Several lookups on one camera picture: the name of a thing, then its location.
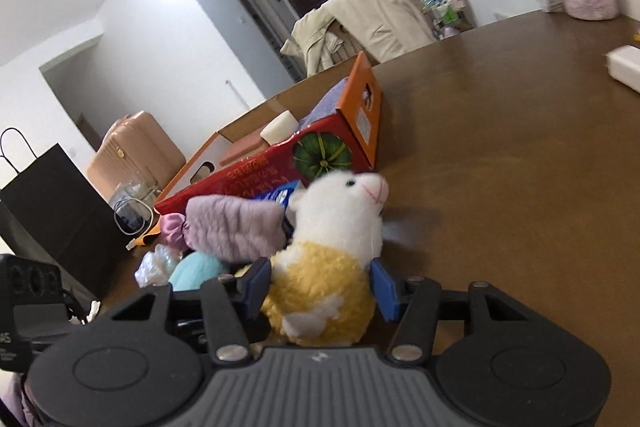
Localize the light blue fluffy cloth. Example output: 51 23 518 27
168 251 229 291

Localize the lavender fluffy headband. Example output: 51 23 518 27
182 195 286 265

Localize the iridescent clear plastic bag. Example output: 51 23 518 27
134 244 182 288

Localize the pink satin scrunchie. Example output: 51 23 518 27
158 212 188 251

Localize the yellow white plush toy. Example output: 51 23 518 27
262 171 390 347

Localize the blue white tissue pack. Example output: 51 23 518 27
253 181 305 239

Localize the white round sponge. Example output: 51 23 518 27
259 110 299 145

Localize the red orange cardboard box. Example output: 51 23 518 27
155 52 382 215

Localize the purple knitted pouch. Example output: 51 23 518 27
298 77 348 131

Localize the black paper shopping bag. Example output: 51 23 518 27
1 144 128 300

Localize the clear glass jar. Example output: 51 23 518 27
108 181 160 237

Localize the pink hard-shell suitcase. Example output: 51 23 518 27
86 112 186 199

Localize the beige coat on chair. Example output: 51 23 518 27
280 0 436 76

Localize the white charger adapter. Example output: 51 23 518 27
606 46 640 92

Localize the white cable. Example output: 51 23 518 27
112 197 156 249

